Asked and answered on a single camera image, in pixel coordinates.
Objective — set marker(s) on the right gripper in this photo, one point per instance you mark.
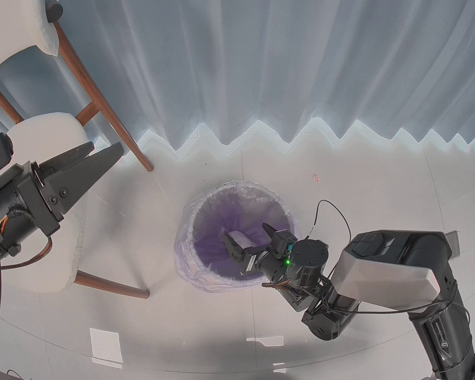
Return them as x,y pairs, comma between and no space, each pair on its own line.
265,265

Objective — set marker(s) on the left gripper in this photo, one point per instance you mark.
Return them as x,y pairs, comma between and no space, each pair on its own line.
27,200

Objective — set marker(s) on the white paper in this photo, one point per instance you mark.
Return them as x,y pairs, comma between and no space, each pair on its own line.
243,239

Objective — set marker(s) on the purple plastic bag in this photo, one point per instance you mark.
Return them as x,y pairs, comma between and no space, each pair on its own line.
190,267

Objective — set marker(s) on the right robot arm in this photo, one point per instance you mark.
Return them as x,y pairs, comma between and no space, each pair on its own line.
380,267

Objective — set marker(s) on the white trash bin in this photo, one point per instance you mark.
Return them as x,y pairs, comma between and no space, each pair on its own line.
257,212

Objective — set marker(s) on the white wooden-legged chair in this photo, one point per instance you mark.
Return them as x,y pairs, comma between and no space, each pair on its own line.
43,220

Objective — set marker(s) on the pale blue curtain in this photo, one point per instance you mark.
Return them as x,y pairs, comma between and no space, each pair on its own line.
301,34

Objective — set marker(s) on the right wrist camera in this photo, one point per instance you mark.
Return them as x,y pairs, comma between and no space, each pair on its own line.
285,239

